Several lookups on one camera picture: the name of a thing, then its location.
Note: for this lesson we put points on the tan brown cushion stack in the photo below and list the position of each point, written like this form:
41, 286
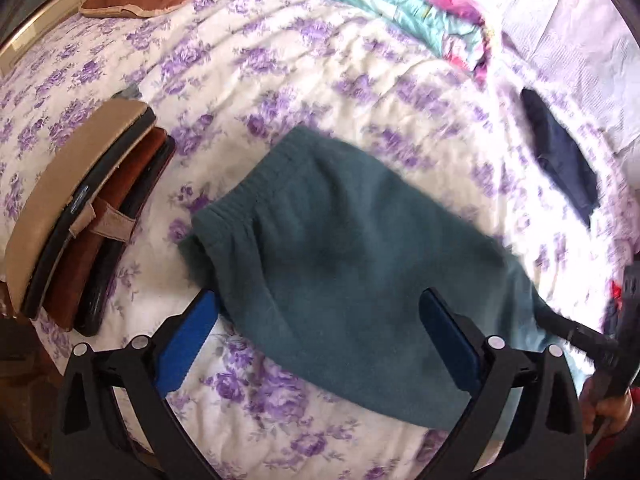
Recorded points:
76, 223

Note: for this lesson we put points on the colourful floral folded quilt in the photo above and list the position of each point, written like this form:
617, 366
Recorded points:
400, 5

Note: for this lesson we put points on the white lace pillow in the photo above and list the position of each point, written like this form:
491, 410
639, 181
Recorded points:
586, 45

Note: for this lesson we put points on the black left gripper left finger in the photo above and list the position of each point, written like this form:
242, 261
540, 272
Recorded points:
89, 438

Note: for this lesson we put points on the person's right hand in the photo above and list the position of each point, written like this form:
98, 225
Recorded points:
617, 409

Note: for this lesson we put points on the purple floral bedsheet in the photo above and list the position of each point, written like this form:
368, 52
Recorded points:
227, 78

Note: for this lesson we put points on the folded navy blue pants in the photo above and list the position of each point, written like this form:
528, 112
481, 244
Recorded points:
558, 154

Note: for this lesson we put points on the dark green fleece pants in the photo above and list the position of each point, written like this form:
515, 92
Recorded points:
320, 256

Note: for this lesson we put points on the wooden bed frame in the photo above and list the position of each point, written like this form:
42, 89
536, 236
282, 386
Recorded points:
33, 28

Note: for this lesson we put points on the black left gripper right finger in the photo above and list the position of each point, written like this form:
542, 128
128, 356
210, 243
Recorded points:
545, 438

